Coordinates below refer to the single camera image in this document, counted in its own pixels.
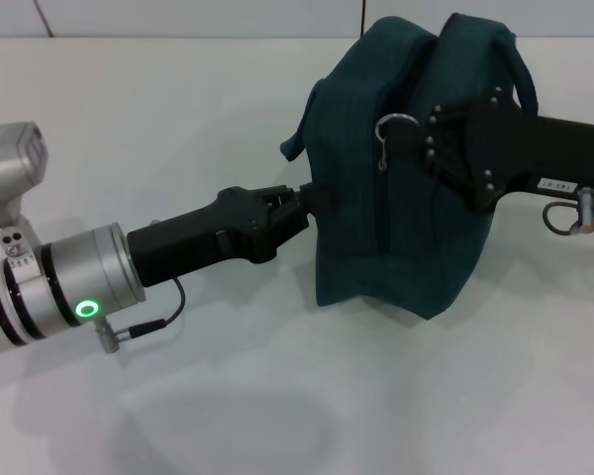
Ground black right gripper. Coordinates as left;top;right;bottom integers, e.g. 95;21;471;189
387;86;594;225

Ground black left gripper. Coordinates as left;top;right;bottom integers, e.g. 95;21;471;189
126;182;339;289

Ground dark teal fabric lunch bag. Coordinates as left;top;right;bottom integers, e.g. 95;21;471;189
279;12;542;322

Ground metal zipper pull ring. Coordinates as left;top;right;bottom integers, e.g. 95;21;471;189
374;112;420;172

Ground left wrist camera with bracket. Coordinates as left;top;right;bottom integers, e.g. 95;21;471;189
0;121;50;271

